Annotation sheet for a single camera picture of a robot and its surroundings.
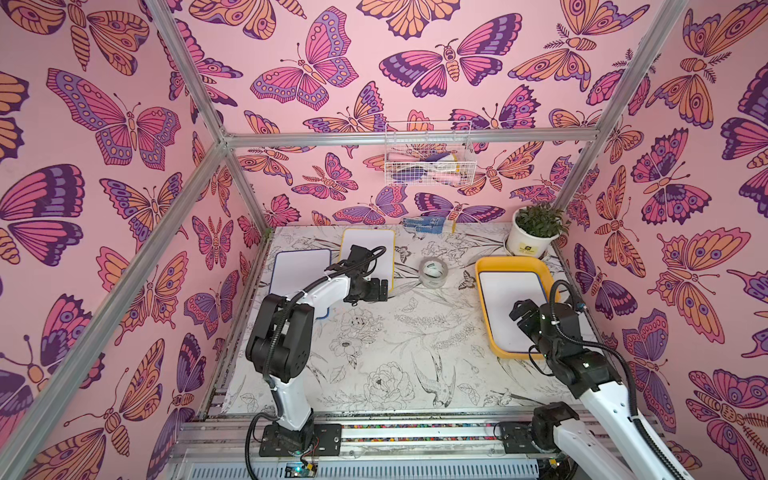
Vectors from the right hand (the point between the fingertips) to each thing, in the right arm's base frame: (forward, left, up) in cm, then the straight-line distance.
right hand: (525, 311), depth 79 cm
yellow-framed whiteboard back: (+40, +45, -16) cm, 62 cm away
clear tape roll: (+24, +21, -15) cm, 35 cm away
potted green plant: (+31, -11, 0) cm, 33 cm away
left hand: (+12, +41, -11) cm, 44 cm away
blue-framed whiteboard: (+14, 0, -13) cm, 19 cm away
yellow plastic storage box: (+24, -14, -11) cm, 30 cm away
